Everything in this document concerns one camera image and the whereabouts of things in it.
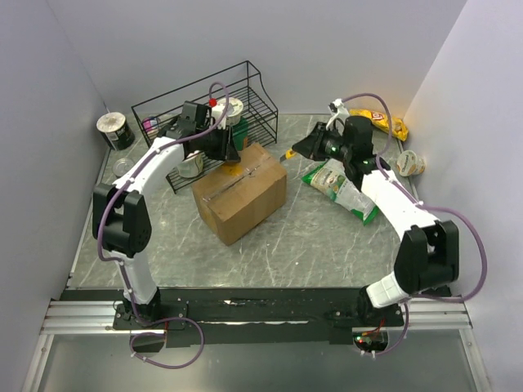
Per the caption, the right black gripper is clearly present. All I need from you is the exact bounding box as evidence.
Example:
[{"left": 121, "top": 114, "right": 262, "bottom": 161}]
[{"left": 292, "top": 122, "right": 352, "bottom": 163}]

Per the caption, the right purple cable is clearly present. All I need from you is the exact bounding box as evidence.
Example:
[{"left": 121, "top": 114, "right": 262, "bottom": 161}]
[{"left": 342, "top": 92, "right": 488, "bottom": 359}]

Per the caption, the silver tin can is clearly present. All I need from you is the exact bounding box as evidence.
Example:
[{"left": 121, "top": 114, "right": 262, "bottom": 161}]
[{"left": 112, "top": 158, "right": 134, "bottom": 178}]

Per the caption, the black wire basket rack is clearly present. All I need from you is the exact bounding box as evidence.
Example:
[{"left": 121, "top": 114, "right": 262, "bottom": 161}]
[{"left": 131, "top": 60, "right": 279, "bottom": 194}]

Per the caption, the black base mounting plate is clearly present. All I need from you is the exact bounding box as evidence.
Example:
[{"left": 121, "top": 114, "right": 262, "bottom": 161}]
[{"left": 112, "top": 287, "right": 452, "bottom": 349}]

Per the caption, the aluminium rail frame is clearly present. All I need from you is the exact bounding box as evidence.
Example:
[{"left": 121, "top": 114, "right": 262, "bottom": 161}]
[{"left": 21, "top": 299, "right": 492, "bottom": 391}]

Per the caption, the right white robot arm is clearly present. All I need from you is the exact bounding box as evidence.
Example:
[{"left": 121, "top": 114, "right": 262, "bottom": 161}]
[{"left": 292, "top": 116, "right": 459, "bottom": 326}]

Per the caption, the brown cardboard express box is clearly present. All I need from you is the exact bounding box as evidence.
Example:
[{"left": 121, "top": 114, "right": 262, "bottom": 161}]
[{"left": 192, "top": 143, "right": 287, "bottom": 246}]

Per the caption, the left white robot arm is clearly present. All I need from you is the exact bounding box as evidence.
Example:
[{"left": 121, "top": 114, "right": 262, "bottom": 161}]
[{"left": 92, "top": 99, "right": 240, "bottom": 328}]

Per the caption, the yogurt cup on side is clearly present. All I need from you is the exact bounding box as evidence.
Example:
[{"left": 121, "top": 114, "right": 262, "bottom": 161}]
[{"left": 396, "top": 150, "right": 426, "bottom": 177}]

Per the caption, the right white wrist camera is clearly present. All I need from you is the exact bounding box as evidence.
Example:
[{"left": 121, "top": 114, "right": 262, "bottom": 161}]
[{"left": 326, "top": 98, "right": 350, "bottom": 130}]

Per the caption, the white Chobani yogurt cup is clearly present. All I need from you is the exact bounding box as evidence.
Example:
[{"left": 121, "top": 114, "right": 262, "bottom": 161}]
[{"left": 215, "top": 97, "right": 244, "bottom": 127}]

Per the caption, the small purple yogurt cup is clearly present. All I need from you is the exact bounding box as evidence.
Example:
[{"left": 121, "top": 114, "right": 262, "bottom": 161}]
[{"left": 141, "top": 116, "right": 163, "bottom": 139}]

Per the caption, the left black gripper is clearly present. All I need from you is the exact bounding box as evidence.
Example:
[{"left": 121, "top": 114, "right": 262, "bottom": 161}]
[{"left": 197, "top": 124, "right": 240, "bottom": 162}]

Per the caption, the green snack bag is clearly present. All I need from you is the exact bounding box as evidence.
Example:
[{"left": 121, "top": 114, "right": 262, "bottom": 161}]
[{"left": 302, "top": 159, "right": 379, "bottom": 225}]

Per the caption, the yellow Lays chip bag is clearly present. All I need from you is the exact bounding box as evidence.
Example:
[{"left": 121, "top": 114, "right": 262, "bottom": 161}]
[{"left": 349, "top": 109, "right": 409, "bottom": 141}]

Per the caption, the white can in rack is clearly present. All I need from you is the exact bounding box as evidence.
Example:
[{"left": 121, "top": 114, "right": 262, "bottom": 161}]
[{"left": 177, "top": 150, "right": 203, "bottom": 179}]

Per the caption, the black can white lid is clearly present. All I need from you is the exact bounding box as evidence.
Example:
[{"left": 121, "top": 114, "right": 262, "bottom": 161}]
[{"left": 96, "top": 112, "right": 135, "bottom": 151}]

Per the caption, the yellow utility knife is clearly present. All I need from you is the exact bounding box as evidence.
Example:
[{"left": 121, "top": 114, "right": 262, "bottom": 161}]
[{"left": 279, "top": 149, "right": 297, "bottom": 163}]

